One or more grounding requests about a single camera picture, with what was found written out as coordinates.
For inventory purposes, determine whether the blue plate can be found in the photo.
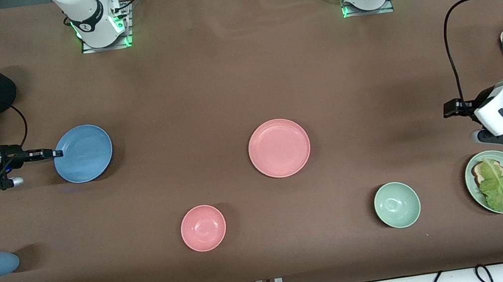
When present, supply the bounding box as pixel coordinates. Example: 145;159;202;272
49;121;118;187

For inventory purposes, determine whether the pink plate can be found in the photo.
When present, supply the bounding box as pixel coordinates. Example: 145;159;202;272
244;114;316;183

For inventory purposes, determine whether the toasted bread slice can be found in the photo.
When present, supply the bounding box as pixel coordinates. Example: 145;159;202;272
470;158;503;187

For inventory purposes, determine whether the green lettuce leaf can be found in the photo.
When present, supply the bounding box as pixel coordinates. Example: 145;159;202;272
474;155;503;217

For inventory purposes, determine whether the green bowl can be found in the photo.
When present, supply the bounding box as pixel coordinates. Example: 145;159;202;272
371;178;424;232

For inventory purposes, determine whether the brown table cover cloth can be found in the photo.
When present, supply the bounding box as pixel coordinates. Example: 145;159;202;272
0;0;503;282

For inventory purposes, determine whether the pink bowl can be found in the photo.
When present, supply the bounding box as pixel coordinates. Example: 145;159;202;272
177;202;230;255

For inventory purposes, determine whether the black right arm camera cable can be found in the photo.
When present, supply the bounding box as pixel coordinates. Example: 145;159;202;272
0;84;32;151

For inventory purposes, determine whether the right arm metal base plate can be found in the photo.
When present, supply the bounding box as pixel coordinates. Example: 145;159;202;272
75;1;136;55

